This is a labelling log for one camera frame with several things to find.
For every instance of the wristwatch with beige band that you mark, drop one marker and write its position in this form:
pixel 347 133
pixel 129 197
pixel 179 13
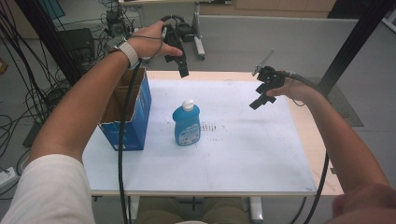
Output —
pixel 124 49

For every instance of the black metal pole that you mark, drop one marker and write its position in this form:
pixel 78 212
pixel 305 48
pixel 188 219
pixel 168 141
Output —
pixel 46 34
pixel 355 40

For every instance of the person's leg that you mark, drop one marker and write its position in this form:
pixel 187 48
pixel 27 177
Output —
pixel 224 211
pixel 158 211

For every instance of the grey floor mat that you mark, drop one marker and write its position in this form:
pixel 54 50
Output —
pixel 345 107

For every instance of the white shirt sleeve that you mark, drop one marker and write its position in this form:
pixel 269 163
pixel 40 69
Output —
pixel 46 193

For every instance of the black computer case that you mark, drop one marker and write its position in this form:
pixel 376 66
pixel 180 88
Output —
pixel 77 42

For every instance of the person's left hand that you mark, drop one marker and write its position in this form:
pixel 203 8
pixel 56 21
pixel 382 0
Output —
pixel 149 42

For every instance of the white power strip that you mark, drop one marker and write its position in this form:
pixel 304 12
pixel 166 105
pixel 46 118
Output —
pixel 7 177

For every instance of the white table mat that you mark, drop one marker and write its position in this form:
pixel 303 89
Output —
pixel 233 155

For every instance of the person's left leg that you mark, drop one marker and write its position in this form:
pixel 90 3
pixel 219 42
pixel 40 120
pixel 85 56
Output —
pixel 158 211

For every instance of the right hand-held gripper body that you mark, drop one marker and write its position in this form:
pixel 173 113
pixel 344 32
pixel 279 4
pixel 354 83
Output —
pixel 271 77

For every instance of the blue cardboard box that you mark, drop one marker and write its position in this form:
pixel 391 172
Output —
pixel 137 121

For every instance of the blue detergent bottle white cap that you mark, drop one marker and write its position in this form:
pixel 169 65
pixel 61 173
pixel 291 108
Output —
pixel 186 124

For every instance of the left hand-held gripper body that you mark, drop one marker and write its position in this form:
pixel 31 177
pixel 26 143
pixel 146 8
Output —
pixel 176 35

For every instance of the white background table frame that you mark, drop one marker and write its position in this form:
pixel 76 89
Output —
pixel 198 40

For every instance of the white table leg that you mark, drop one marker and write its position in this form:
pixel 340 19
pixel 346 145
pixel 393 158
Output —
pixel 256 210
pixel 134 208

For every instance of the person's right hand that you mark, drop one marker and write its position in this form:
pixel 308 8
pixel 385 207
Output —
pixel 292 90

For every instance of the person's right leg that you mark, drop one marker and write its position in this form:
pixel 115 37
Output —
pixel 224 211

